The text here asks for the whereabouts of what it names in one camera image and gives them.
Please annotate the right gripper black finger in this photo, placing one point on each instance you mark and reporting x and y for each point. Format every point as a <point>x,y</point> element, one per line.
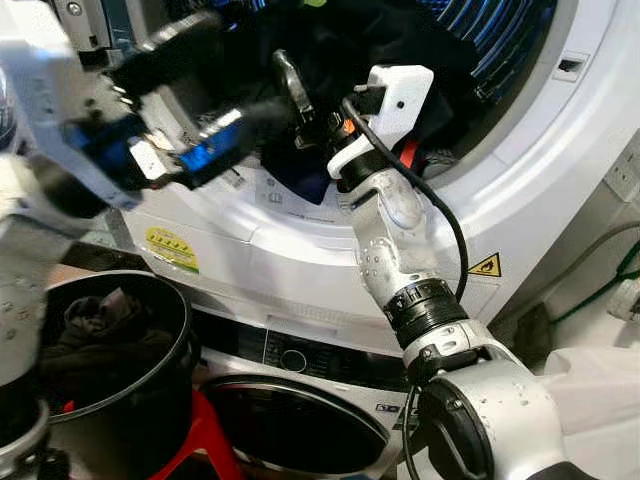
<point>295,90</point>

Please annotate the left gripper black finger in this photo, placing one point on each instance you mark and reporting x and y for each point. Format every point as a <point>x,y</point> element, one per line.
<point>170,50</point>
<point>235,135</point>

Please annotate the black garment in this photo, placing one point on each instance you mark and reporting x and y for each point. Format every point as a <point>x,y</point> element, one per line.
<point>330,40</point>

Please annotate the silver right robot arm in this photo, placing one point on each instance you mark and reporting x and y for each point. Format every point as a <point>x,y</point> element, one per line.
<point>385,260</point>

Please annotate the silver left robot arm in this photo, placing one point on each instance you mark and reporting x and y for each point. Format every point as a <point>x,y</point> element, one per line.
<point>22,300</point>

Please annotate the dark bundled clothes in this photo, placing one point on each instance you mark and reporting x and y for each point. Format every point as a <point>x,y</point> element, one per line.
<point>100,340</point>

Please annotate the navy blue garment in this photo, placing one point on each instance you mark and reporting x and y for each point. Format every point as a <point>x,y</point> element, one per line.
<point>300,180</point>

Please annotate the red garment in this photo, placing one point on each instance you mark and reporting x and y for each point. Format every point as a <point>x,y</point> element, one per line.
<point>408,155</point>

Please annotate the white tumble dryer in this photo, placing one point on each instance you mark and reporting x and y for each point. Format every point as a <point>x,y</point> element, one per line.
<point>520,150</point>

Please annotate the white power plug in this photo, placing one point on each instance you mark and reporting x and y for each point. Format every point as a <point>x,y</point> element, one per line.
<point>625,300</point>

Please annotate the small black block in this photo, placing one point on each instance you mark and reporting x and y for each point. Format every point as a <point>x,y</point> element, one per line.
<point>532,335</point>

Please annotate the red plastic stool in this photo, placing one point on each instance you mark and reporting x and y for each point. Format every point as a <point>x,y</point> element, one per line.
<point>205,430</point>

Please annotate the chrome-ringed dark washer door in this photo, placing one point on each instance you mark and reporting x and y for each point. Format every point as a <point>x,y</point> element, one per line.
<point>290,430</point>

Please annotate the black plastic bucket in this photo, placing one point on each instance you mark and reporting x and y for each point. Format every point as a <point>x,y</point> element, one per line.
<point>130,440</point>

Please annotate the white sheet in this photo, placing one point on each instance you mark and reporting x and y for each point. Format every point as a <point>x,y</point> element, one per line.
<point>600,410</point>

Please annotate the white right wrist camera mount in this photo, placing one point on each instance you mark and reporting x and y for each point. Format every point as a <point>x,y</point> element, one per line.
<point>400,100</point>

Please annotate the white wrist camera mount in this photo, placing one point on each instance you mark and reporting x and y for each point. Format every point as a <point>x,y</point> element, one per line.
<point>45,100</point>
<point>400,100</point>

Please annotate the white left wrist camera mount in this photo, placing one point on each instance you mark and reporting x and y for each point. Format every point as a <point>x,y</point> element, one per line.
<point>45,100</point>

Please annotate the white wall socket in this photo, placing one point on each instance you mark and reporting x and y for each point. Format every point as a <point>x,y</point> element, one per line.
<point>625,175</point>

